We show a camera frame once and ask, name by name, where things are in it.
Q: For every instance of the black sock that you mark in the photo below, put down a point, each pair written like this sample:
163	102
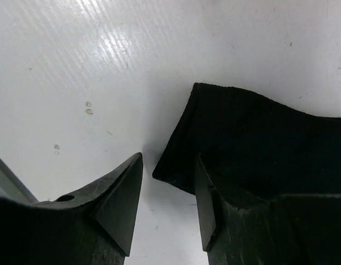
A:
267	148

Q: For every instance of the aluminium table frame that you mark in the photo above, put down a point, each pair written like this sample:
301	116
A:
12	188

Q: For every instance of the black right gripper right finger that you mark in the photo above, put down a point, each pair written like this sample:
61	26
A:
237	227

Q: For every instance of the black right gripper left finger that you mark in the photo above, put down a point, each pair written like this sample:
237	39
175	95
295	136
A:
92	225

